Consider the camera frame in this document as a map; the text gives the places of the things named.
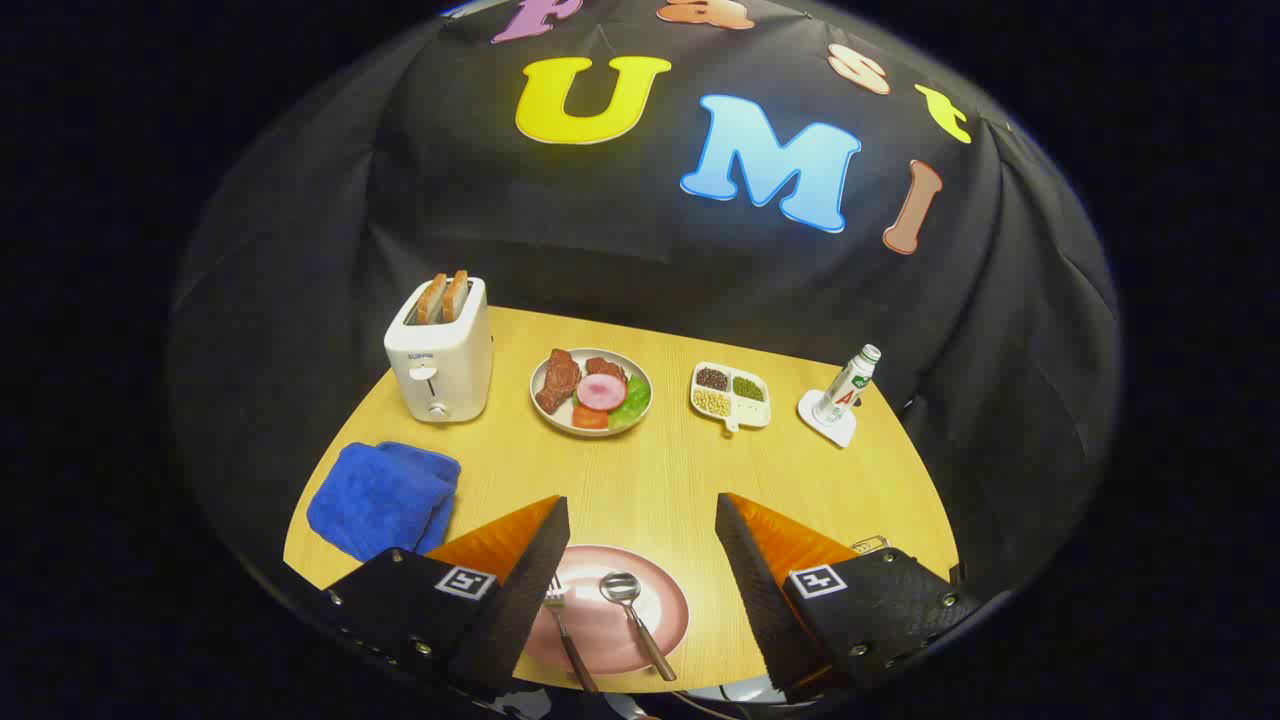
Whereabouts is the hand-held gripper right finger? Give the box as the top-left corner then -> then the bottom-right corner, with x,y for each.
714,492 -> 986,701

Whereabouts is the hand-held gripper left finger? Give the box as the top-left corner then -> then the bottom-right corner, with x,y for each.
322,495 -> 571,701

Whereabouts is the silver fork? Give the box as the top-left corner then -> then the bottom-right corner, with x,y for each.
543,575 -> 601,694

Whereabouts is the silver spoon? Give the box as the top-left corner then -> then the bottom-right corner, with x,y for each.
599,571 -> 678,683

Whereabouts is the pink plate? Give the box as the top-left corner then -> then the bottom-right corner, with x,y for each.
520,544 -> 691,676

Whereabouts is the grey food plate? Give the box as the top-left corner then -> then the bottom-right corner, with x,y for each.
529,347 -> 654,438

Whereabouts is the blue towel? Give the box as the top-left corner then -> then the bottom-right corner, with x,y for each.
306,441 -> 462,563

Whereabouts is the white coaster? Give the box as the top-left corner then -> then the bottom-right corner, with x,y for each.
797,389 -> 859,449

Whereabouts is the white divided dish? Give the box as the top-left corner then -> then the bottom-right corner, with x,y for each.
689,361 -> 772,434

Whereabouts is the brown steak piece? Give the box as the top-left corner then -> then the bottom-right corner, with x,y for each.
535,349 -> 582,415

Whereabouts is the pink ham slice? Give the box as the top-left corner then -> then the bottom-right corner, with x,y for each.
576,373 -> 628,412

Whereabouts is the green lettuce leaf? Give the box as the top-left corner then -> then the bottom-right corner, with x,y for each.
608,375 -> 652,429

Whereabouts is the white drink bottle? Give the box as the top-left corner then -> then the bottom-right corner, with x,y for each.
812,344 -> 882,425

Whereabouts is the white toaster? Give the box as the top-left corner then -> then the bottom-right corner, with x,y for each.
384,277 -> 495,424

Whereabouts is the black backdrop cloth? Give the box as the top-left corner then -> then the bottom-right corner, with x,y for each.
165,0 -> 1121,621

